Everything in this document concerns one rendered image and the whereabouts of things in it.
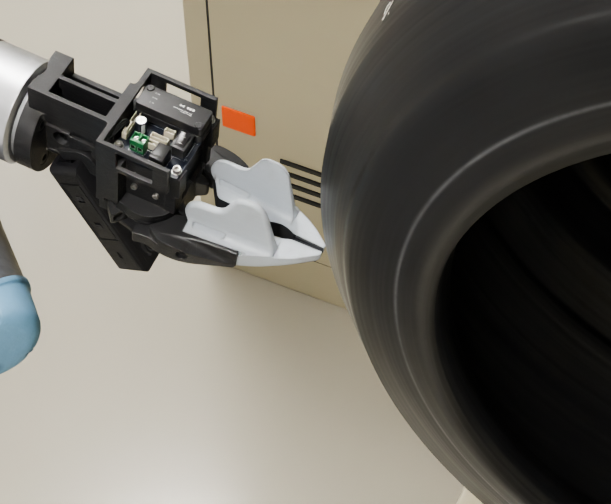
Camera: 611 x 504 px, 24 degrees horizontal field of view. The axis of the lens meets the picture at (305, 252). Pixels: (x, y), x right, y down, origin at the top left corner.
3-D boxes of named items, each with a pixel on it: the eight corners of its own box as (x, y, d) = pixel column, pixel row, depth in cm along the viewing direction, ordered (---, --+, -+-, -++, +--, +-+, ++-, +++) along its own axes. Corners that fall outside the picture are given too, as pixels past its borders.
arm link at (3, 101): (-41, 163, 100) (20, 85, 105) (17, 189, 100) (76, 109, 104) (-51, 93, 94) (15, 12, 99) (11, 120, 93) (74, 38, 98)
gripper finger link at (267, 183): (331, 211, 93) (201, 155, 94) (320, 262, 98) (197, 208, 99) (350, 177, 94) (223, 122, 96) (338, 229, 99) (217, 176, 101)
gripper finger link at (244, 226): (311, 247, 91) (179, 189, 92) (301, 297, 96) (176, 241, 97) (331, 211, 93) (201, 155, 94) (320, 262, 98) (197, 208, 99)
